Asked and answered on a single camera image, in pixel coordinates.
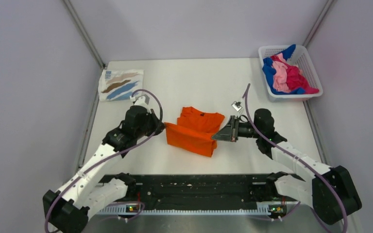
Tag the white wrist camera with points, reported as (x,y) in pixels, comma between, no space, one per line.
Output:
(237,106)
(142,101)

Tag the orange t shirt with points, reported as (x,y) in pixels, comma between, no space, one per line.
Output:
(193,131)

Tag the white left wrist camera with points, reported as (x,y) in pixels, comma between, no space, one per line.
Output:
(142,101)

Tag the light pink t shirt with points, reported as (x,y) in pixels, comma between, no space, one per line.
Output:
(280,77)

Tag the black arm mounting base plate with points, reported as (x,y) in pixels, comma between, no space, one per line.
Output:
(221,192)

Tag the aluminium frame rail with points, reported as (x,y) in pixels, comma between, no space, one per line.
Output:
(130,208)

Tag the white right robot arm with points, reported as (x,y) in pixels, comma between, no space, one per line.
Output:
(329,191)

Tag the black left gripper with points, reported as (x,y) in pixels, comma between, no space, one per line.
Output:
(155,120)

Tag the white plastic laundry basket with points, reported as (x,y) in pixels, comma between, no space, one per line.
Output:
(302,59)

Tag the left corner aluminium post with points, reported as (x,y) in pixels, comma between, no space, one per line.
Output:
(83,32)

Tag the corner aluminium post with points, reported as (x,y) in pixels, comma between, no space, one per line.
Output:
(321,17)
(83,32)

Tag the right corner aluminium post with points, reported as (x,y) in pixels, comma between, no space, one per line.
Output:
(321,17)

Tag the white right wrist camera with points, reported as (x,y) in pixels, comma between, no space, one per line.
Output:
(237,106)

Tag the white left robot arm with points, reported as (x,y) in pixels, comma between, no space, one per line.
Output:
(71,206)

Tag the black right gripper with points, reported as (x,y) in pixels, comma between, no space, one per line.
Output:
(230,132)

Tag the magenta t shirt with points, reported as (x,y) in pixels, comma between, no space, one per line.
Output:
(298,83)

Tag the blue t shirt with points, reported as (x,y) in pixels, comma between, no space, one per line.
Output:
(266,53)

